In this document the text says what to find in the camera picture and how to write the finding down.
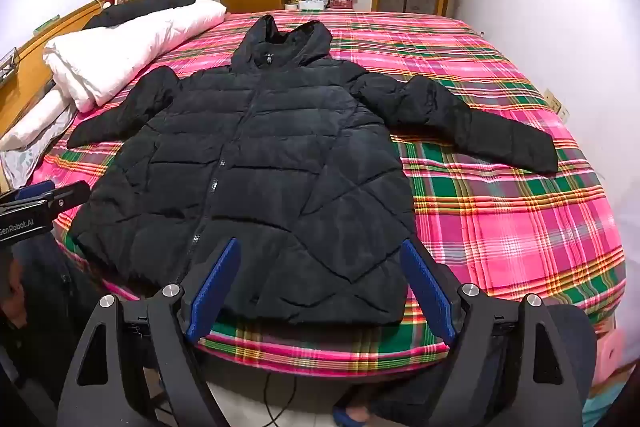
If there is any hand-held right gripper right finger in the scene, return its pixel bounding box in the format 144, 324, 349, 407
400, 238, 586, 427

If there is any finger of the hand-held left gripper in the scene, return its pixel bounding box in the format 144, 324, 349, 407
0, 180, 56, 206
47, 180, 92, 214

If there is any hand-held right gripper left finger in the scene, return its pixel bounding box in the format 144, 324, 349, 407
57, 237, 242, 427

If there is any black puffer jacket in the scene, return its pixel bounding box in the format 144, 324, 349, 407
66, 14, 559, 327

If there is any light printed cloth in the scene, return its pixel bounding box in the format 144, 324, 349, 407
0, 117, 73, 194

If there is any white pillow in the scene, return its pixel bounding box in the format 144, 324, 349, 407
42, 0, 227, 112
0, 86, 76, 152

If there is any person's dark clothing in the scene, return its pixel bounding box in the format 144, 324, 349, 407
0, 232, 118, 427

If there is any pink plaid bed sheet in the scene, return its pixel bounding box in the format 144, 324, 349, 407
27, 9, 627, 379

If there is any wooden headboard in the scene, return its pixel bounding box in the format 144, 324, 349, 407
0, 0, 108, 140

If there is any blue slipper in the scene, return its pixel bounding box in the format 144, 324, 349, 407
332, 399, 372, 427

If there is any black pillow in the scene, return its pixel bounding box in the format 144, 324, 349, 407
82, 0, 197, 30

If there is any black floor cable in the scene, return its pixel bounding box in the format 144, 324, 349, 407
259, 369, 302, 427

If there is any metal wire rack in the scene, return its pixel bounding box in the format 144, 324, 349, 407
0, 48, 22, 84

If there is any wall socket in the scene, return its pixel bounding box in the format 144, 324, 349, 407
543, 89, 571, 124

